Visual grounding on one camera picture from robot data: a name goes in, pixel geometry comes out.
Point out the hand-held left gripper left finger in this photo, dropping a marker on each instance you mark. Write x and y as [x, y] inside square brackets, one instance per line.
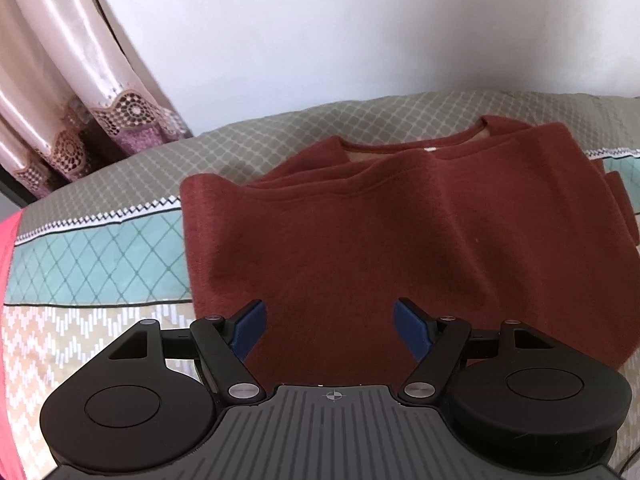
[250, 330]

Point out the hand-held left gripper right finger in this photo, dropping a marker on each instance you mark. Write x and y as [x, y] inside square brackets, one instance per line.
[410, 327]

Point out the dark red sweater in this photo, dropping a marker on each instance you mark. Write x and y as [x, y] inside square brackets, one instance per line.
[400, 240]

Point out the patterned bed sheet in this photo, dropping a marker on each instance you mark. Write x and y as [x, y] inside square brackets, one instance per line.
[100, 260]

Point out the pink cloth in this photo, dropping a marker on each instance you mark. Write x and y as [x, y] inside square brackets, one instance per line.
[7, 310]

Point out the pink lace-trimmed curtain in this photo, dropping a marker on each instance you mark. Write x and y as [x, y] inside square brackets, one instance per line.
[75, 85]

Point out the dark window frame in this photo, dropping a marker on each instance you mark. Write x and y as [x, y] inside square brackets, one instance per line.
[11, 191]

